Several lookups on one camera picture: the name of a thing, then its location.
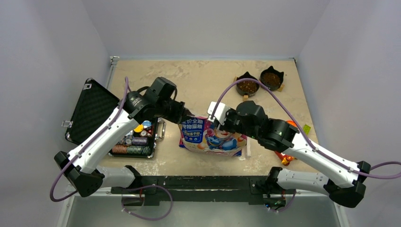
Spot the aluminium corner rail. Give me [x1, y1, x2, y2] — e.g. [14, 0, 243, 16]
[105, 56, 120, 89]

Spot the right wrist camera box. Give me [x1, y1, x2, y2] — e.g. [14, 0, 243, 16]
[207, 101, 231, 125]

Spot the green toy brick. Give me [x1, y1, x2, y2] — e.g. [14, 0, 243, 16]
[303, 124, 311, 135]

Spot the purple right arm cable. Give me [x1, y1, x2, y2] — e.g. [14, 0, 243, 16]
[209, 78, 401, 180]

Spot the clear plastic scoop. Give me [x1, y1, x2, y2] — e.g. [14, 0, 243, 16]
[245, 142, 252, 158]

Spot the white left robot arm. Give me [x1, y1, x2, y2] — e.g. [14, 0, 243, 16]
[50, 77, 193, 201]

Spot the orange curved toy piece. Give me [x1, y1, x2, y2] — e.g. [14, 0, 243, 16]
[287, 121, 298, 127]

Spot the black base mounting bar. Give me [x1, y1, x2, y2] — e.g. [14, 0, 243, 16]
[111, 175, 294, 206]

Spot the yellow poker chip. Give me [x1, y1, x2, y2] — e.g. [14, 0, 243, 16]
[134, 124, 144, 133]

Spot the blue dealer chip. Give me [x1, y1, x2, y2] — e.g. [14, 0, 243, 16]
[141, 120, 152, 129]

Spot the black cat bowl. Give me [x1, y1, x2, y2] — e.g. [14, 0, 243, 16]
[235, 71, 260, 97]
[260, 66, 284, 91]

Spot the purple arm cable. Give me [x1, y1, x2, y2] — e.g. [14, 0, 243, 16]
[49, 76, 131, 203]
[209, 78, 401, 180]

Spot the black cat bowl left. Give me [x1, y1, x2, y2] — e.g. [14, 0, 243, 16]
[235, 71, 260, 97]

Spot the red toy brick bus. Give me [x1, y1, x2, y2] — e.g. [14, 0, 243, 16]
[274, 151, 296, 166]

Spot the pink pet food bag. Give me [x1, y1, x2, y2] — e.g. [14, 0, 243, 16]
[178, 117, 247, 157]

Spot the aluminium front rail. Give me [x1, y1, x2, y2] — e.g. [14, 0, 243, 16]
[57, 188, 349, 227]

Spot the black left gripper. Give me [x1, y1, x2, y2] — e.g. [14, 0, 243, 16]
[155, 98, 194, 123]

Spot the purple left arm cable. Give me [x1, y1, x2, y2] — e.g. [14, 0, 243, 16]
[49, 76, 131, 203]

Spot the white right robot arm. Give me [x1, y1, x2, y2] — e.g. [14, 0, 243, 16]
[208, 101, 371, 208]

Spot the black cat bowl right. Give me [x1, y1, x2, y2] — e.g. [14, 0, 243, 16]
[260, 66, 284, 91]

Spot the black poker chip case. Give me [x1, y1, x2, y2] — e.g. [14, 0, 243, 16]
[62, 79, 166, 158]

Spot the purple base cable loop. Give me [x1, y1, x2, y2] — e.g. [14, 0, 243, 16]
[121, 186, 173, 221]

